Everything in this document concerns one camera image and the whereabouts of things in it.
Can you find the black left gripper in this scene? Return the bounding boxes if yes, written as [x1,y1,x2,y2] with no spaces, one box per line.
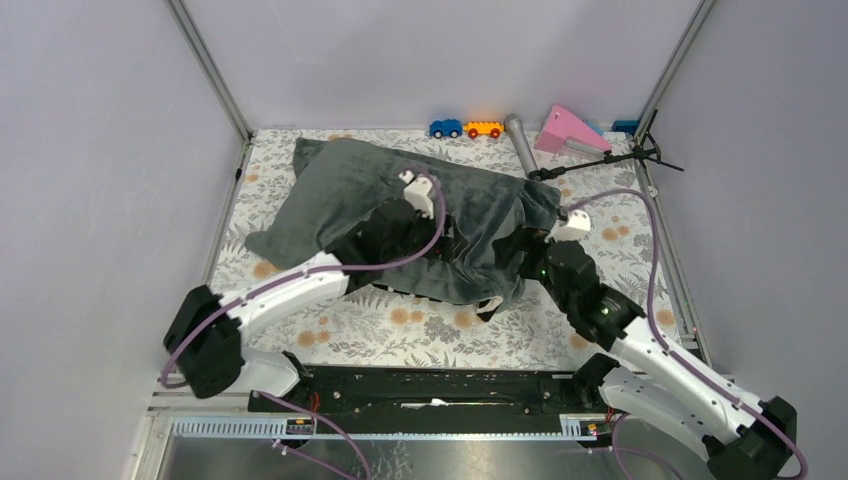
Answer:
[383,203,467,264]

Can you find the zebra and grey pillowcase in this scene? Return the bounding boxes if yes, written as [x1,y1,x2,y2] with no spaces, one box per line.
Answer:
[245,138,560,306]

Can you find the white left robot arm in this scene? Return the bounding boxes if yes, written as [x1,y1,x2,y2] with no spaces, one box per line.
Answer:
[159,198,451,411]

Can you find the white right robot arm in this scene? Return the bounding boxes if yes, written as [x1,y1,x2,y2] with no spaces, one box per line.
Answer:
[494,227,797,479]

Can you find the floral patterned table mat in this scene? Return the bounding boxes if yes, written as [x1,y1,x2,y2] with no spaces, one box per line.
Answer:
[210,129,692,371]

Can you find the blue toy car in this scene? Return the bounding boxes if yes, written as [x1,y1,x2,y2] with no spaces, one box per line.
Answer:
[428,119,463,139]

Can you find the pink wedge block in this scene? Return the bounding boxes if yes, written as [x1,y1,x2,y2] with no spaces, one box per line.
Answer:
[534,105,612,156]

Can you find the grey microphone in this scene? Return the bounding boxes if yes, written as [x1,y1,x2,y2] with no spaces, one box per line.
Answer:
[504,114,538,179]

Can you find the yellow toy wagon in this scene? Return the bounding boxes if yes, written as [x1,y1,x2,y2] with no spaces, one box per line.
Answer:
[463,121,505,139]

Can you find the black mini tripod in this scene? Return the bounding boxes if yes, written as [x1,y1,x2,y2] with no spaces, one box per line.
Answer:
[528,108,685,181]

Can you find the blue block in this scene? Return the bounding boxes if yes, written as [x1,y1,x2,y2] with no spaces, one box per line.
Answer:
[611,120,640,136]

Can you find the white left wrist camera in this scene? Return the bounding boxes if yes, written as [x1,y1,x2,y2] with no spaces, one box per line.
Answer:
[398,170,435,219]

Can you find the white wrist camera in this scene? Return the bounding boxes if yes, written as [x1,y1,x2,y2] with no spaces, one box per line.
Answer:
[545,209,592,243]
[398,170,435,219]

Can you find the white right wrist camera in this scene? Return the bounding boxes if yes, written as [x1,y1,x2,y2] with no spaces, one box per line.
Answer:
[545,209,592,243]

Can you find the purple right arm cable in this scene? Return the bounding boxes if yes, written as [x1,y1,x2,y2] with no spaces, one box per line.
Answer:
[559,188,810,480]

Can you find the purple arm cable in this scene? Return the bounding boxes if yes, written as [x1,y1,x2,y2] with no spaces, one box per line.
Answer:
[158,168,448,390]
[559,188,810,480]

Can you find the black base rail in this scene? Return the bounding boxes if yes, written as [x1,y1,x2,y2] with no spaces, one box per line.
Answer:
[283,365,608,437]

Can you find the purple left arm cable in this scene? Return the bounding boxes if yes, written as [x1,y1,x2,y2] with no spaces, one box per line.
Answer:
[158,168,448,390]

